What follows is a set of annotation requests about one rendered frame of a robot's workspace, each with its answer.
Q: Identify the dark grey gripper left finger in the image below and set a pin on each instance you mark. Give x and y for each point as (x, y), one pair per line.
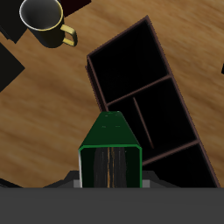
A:
(70, 180)

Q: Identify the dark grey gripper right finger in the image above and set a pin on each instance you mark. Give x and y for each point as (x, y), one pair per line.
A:
(148, 179)

